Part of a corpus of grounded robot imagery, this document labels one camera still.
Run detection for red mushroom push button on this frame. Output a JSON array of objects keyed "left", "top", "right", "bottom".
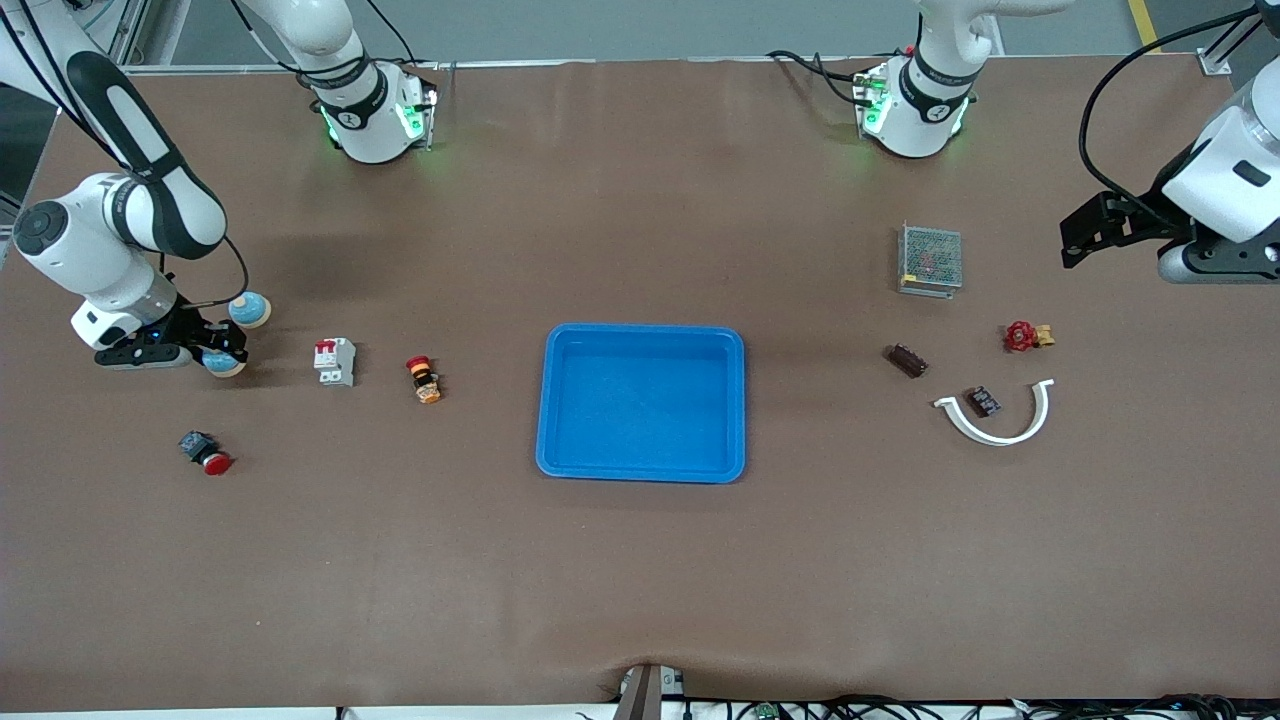
[{"left": 178, "top": 430, "right": 234, "bottom": 477}]

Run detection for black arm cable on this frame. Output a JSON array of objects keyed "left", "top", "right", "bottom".
[
  {"left": 0, "top": 0, "right": 249, "bottom": 308},
  {"left": 1078, "top": 8, "right": 1261, "bottom": 209}
]

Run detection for blue plastic tray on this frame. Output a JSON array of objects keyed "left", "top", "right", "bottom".
[{"left": 535, "top": 322, "right": 747, "bottom": 485}]

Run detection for white red circuit breaker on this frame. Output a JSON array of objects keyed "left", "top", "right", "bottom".
[{"left": 313, "top": 338, "right": 357, "bottom": 388}]

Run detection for brown table mat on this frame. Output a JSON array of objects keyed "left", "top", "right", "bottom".
[{"left": 0, "top": 55, "right": 1280, "bottom": 713}]

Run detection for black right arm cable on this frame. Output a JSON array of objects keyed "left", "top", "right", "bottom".
[{"left": 0, "top": 0, "right": 249, "bottom": 308}]

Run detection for black cable bundle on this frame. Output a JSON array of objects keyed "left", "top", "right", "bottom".
[{"left": 575, "top": 693, "right": 1241, "bottom": 720}]

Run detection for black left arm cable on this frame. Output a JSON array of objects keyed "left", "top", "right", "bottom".
[{"left": 1078, "top": 8, "right": 1261, "bottom": 209}]

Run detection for white half-round pipe clamp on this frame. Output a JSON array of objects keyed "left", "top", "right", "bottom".
[{"left": 933, "top": 378, "right": 1056, "bottom": 447}]

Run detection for metal mesh power supply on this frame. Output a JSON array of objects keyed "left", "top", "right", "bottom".
[{"left": 897, "top": 223, "right": 964, "bottom": 299}]

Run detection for orange emergency stop switch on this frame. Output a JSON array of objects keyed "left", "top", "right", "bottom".
[{"left": 406, "top": 355, "right": 443, "bottom": 405}]

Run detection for black arm base cables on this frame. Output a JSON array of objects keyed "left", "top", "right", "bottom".
[{"left": 765, "top": 48, "right": 873, "bottom": 107}]

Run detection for dark camera mount bracket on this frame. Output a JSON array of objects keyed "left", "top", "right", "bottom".
[{"left": 612, "top": 663, "right": 687, "bottom": 720}]

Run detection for aluminium frame post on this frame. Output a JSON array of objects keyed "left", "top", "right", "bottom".
[
  {"left": 95, "top": 0, "right": 191, "bottom": 71},
  {"left": 1195, "top": 0, "right": 1280, "bottom": 77}
]

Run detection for silver table edge rail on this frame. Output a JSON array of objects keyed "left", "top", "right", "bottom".
[{"left": 95, "top": 57, "right": 906, "bottom": 74}]

